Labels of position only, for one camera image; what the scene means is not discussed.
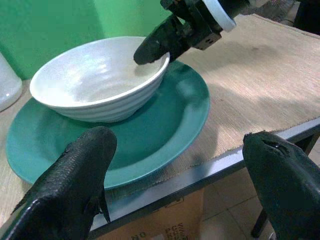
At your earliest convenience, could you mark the grey metal table frame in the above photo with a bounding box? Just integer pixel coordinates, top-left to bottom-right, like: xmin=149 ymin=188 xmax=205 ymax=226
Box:
xmin=87 ymin=117 xmax=320 ymax=240

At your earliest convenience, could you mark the white rounded jar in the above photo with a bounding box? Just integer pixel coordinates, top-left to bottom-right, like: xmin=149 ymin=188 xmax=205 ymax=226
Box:
xmin=0 ymin=51 xmax=23 ymax=113

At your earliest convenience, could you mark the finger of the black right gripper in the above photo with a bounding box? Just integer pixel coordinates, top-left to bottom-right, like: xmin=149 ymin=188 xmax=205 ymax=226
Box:
xmin=133 ymin=14 xmax=188 ymax=66
xmin=169 ymin=37 xmax=195 ymax=64

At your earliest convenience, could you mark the teal ceramic plate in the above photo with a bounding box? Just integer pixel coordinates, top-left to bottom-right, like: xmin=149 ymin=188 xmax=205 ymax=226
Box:
xmin=5 ymin=59 xmax=211 ymax=192

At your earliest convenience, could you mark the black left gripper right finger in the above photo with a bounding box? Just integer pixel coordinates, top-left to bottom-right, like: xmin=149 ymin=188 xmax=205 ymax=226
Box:
xmin=242 ymin=130 xmax=320 ymax=240

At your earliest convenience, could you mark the black chair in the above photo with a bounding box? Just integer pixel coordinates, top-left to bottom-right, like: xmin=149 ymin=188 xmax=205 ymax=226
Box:
xmin=292 ymin=0 xmax=320 ymax=36

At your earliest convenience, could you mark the beige woven placemat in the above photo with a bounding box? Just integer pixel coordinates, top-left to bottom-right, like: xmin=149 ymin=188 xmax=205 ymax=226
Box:
xmin=0 ymin=13 xmax=320 ymax=227

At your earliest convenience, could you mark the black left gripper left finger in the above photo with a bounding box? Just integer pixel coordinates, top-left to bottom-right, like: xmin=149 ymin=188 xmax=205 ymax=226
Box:
xmin=0 ymin=126 xmax=118 ymax=240

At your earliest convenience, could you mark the white ribbed ceramic bowl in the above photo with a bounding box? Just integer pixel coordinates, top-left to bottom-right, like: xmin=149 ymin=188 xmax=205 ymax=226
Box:
xmin=29 ymin=36 xmax=171 ymax=124

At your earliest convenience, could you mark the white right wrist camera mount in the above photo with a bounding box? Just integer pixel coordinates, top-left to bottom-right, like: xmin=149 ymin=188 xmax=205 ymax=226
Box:
xmin=201 ymin=0 xmax=237 ymax=32

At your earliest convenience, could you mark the brown cardboard box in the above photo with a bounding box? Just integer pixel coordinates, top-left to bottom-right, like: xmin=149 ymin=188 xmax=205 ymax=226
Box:
xmin=96 ymin=186 xmax=205 ymax=240

